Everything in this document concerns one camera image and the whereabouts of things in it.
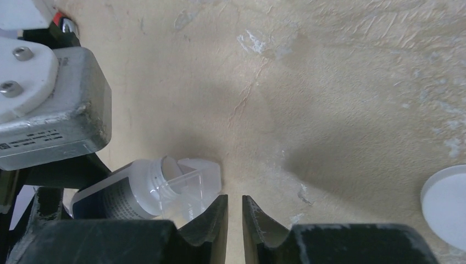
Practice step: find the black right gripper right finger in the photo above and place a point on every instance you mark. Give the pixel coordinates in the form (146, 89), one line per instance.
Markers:
(267, 241)

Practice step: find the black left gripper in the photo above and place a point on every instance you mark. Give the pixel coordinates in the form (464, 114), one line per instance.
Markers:
(46, 205)

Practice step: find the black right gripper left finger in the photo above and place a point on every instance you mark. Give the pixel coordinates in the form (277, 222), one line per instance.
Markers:
(202, 240)

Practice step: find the clear plastic pill organizer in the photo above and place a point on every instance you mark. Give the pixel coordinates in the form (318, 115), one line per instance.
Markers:
(189, 188)

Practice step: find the white capped dark pill bottle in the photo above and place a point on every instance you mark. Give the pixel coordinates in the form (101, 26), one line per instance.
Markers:
(134, 191)

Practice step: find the red handled adjustable wrench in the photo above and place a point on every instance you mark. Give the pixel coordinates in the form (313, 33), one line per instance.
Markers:
(66, 24)

